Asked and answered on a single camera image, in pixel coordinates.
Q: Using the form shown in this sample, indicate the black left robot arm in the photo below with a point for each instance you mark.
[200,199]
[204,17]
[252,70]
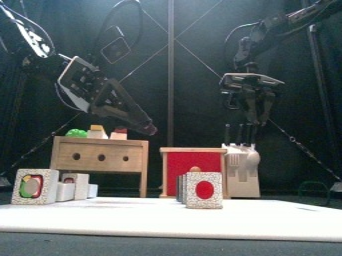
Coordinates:
[27,36]

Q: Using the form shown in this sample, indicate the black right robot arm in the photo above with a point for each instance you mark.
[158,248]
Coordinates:
[279,23]

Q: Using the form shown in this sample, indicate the white wooden knife holder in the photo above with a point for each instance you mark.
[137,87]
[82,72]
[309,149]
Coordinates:
[243,188]

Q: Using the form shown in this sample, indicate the white toy block red top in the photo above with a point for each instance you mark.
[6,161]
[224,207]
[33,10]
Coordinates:
[118,135]

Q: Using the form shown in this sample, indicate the white toy block yellow top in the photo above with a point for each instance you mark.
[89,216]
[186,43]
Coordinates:
[97,133]

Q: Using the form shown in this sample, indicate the green toy vegetable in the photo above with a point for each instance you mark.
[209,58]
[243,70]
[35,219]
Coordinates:
[77,133]

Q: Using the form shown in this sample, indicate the wooden bench with round holes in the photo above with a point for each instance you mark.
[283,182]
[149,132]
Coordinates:
[89,156]

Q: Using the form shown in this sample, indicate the white toy spoon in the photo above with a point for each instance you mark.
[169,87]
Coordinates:
[253,161]

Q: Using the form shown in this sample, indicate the tall white block red inset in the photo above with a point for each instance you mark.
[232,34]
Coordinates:
[82,181]

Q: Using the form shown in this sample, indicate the orange toy ball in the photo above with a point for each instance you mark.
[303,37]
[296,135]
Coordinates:
[194,169]

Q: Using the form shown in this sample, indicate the small white block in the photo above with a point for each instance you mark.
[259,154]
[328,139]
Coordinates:
[93,191]
[65,192]

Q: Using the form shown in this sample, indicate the speckled cube with red circle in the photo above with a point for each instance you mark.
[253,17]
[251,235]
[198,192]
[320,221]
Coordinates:
[204,190]

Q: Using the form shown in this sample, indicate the speckled block green red shapes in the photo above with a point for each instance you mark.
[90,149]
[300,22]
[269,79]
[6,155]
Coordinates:
[31,186]

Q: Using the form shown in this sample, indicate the white table mat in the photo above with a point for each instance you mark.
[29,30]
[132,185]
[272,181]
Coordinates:
[134,216]

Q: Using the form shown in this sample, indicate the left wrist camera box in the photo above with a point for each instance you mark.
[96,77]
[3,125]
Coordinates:
[116,50]

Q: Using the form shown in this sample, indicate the dark frame side post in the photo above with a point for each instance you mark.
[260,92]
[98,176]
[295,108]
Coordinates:
[321,93]

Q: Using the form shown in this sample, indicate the grey vertical frame pole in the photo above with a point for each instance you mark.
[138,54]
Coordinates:
[170,66]

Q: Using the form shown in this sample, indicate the black diagonal frame strut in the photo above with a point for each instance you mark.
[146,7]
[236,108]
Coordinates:
[308,151]
[41,145]

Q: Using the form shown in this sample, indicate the red box with wooden frame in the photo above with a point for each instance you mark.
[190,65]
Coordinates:
[192,161]

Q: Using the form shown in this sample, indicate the white frame foot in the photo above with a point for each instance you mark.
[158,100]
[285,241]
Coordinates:
[337,186]
[3,181]

